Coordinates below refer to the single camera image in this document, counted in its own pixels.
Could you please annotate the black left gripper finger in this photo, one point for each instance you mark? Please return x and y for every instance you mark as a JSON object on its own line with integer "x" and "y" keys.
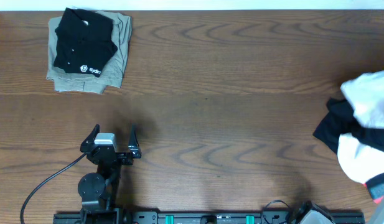
{"x": 133, "y": 144}
{"x": 89, "y": 143}

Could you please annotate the dark crumpled garment pile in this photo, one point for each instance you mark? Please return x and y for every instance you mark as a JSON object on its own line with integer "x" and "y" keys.
{"x": 338, "y": 124}

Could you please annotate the folded khaki garment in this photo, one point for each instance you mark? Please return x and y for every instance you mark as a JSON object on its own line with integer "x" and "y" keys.
{"x": 113, "y": 72}

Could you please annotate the folded black polo shirt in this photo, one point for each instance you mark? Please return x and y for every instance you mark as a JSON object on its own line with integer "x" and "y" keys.
{"x": 84, "y": 42}

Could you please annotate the white t-shirt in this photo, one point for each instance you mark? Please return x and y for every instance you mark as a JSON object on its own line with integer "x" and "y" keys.
{"x": 365, "y": 94}

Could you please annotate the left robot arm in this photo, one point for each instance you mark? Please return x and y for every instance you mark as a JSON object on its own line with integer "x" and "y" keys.
{"x": 98, "y": 189}

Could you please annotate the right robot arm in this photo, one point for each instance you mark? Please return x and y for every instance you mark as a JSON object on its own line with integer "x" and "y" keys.
{"x": 311, "y": 213}

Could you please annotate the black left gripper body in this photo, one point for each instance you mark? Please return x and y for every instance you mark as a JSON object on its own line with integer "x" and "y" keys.
{"x": 124, "y": 156}

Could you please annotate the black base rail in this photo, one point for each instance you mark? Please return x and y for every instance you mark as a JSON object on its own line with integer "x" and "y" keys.
{"x": 171, "y": 218}

